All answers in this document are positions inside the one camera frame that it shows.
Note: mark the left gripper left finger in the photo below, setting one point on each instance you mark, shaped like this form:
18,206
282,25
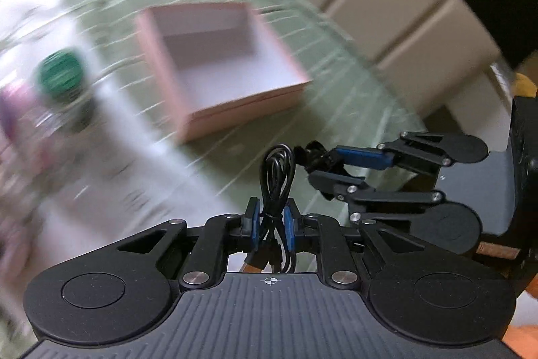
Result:
120,291

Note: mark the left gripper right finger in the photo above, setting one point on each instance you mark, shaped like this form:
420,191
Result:
412,287

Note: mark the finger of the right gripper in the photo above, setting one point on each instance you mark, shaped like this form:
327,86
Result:
419,152
428,216

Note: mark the beige cushioned sofa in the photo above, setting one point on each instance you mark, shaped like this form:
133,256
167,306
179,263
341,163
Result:
435,53

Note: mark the green lid glass jar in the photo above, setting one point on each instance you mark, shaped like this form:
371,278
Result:
63,87

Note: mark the white embroidered cloth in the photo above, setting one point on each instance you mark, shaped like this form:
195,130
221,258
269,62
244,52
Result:
118,176

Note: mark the purple felt toy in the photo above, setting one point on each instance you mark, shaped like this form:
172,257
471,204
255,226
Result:
20,117

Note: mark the pink cardboard box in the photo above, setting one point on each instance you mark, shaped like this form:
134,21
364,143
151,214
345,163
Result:
217,66

